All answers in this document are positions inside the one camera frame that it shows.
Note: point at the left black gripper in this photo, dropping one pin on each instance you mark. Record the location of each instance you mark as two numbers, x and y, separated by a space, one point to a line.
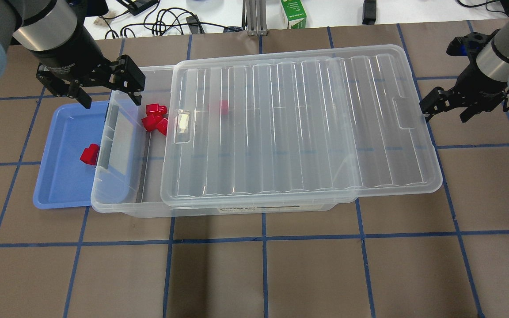
66 54

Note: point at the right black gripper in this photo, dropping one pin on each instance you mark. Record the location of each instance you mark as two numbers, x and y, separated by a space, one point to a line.
476 85

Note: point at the clear plastic box lid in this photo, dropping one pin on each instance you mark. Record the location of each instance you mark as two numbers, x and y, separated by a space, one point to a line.
394 151

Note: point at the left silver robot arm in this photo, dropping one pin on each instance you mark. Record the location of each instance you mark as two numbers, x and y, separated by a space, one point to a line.
36 24

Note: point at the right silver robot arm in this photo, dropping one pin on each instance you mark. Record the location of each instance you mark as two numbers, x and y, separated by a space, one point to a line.
493 60

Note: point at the blue plastic tray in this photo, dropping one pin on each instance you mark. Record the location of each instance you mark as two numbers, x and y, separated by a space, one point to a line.
64 181

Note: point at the clear plastic storage box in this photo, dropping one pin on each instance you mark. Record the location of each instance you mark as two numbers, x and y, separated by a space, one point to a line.
286 145

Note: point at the red block under lid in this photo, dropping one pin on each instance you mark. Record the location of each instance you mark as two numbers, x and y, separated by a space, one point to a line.
220 108

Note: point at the black power adapter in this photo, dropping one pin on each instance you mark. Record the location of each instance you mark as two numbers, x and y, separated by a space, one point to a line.
136 7

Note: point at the black power brick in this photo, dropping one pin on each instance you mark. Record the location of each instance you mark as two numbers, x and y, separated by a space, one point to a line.
369 12

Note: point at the green white carton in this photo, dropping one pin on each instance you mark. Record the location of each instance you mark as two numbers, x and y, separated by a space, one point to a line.
294 14

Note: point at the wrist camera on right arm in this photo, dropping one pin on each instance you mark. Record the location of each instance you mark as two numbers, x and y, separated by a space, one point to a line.
470 45

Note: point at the aluminium frame post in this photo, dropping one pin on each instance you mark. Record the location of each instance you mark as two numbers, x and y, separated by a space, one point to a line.
254 17

